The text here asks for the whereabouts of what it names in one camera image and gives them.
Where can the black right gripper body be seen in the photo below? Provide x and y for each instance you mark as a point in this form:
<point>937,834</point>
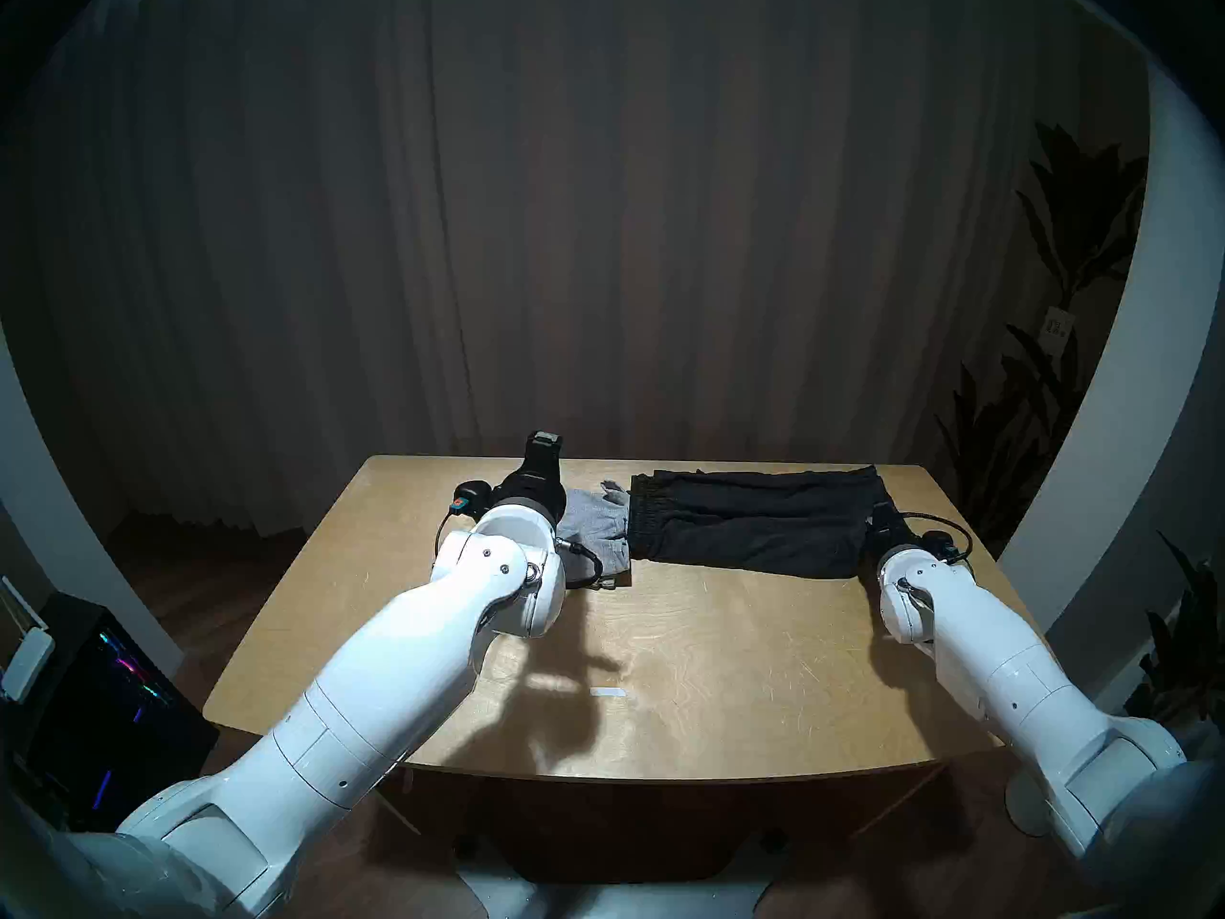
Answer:
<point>895,539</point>

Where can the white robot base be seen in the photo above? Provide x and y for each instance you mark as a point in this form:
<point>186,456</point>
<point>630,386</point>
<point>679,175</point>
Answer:
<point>612,893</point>

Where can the white round plant pot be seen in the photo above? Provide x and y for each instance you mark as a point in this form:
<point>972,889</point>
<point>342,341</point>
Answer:
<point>1029,812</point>

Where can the small dark potted plant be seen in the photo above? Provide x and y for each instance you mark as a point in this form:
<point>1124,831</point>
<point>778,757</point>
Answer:
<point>1187,659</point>

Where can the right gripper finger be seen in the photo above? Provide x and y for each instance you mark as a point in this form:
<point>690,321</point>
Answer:
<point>881,523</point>

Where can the black computer tower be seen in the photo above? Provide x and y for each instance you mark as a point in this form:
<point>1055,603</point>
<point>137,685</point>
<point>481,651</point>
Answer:
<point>96,726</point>

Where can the brown pleated curtain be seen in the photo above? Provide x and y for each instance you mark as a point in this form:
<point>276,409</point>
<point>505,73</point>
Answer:
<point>574,209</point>

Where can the tall dark leafy plant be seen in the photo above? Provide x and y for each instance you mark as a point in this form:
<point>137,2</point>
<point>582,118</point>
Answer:
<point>1081,218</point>

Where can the white plant tag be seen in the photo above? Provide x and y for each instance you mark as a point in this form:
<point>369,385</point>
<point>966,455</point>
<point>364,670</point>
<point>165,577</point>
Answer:
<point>1057,330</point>

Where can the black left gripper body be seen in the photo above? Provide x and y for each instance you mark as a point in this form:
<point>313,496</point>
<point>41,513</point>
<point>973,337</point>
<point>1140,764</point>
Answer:
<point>531,491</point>

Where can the grey shorts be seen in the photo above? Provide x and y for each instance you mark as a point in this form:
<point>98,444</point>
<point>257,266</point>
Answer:
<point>593,525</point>

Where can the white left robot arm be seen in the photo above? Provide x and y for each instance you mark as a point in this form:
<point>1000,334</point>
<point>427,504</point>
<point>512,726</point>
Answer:
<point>354,716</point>

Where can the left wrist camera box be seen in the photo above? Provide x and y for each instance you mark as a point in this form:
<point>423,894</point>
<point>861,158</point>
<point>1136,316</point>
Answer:
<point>471,499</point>

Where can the black shorts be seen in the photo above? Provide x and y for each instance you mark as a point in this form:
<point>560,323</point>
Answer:
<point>756,525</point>

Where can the small white box device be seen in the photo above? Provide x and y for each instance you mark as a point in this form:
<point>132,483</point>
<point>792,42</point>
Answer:
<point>27,663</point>

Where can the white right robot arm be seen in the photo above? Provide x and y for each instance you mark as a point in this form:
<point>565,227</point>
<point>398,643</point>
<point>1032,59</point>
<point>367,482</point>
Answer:
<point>1014,678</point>

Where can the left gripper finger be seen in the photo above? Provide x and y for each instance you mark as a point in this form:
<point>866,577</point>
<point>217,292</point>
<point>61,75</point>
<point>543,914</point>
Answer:
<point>545,445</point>

